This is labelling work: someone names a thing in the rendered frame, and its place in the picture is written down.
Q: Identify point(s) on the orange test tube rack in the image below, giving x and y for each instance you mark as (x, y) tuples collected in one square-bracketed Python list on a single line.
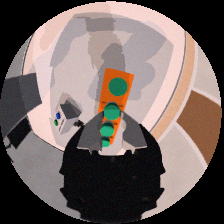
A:
[(106, 96)]

